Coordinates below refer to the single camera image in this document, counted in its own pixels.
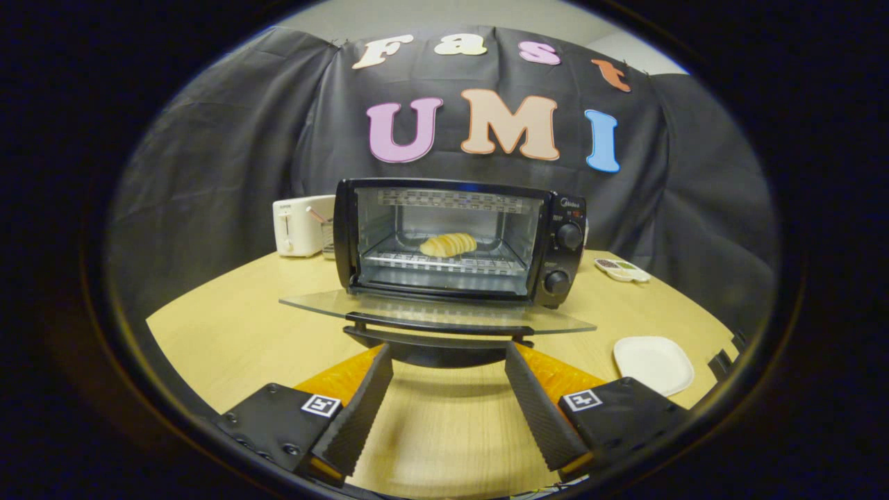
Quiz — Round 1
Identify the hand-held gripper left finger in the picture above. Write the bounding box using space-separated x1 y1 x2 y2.
214 344 395 487

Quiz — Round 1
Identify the black toaster oven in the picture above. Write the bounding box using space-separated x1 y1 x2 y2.
279 178 599 369

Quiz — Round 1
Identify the white plate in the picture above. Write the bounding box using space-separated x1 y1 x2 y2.
613 336 696 399

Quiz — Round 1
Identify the white divided sauce dish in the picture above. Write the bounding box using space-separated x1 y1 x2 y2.
595 258 653 284

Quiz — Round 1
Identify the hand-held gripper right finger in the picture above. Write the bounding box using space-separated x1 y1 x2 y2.
504 340 690 484

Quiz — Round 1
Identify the golden bread roll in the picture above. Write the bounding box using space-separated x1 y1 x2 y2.
419 233 479 258

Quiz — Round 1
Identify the white pop-up toaster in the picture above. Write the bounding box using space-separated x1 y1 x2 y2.
272 195 337 259

